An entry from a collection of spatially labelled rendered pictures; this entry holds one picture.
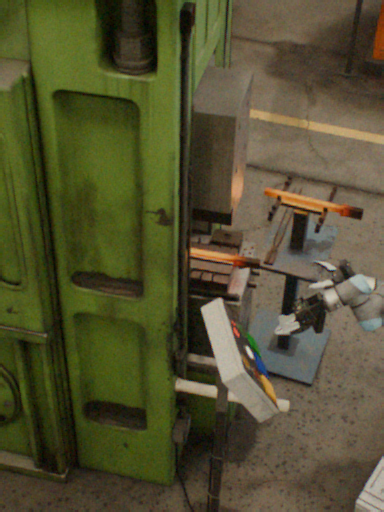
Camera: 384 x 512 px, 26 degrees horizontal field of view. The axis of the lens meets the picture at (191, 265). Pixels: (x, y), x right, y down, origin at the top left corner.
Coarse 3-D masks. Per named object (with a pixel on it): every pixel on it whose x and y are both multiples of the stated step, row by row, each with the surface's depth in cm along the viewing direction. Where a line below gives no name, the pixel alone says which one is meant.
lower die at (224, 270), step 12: (228, 252) 338; (192, 264) 333; (204, 264) 333; (216, 264) 333; (228, 264) 333; (192, 276) 329; (204, 276) 329; (216, 276) 329; (228, 276) 329; (216, 288) 329; (228, 288) 331
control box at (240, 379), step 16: (208, 304) 290; (224, 304) 289; (208, 320) 285; (224, 320) 282; (224, 336) 278; (240, 336) 287; (224, 352) 274; (240, 352) 273; (224, 368) 270; (240, 368) 266; (256, 368) 284; (224, 384) 268; (240, 384) 269; (256, 384) 271; (240, 400) 274; (256, 400) 276; (272, 400) 281; (256, 416) 282
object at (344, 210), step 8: (272, 192) 372; (280, 192) 372; (296, 200) 370; (304, 200) 368; (312, 200) 368; (320, 200) 368; (320, 208) 368; (328, 208) 366; (336, 208) 365; (344, 208) 363; (352, 208) 363; (360, 208) 363; (352, 216) 365; (360, 216) 364
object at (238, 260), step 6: (192, 252) 335; (198, 252) 335; (204, 252) 336; (210, 252) 336; (216, 252) 336; (216, 258) 334; (222, 258) 333; (228, 258) 333; (234, 258) 332; (240, 258) 333; (246, 258) 333; (252, 258) 333; (258, 258) 333; (234, 264) 333; (240, 264) 334; (246, 264) 333; (252, 264) 333; (258, 264) 331
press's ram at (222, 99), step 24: (216, 72) 291; (240, 72) 291; (216, 96) 279; (240, 96) 279; (216, 120) 272; (240, 120) 280; (216, 144) 279; (240, 144) 291; (216, 168) 285; (240, 168) 303; (216, 192) 292
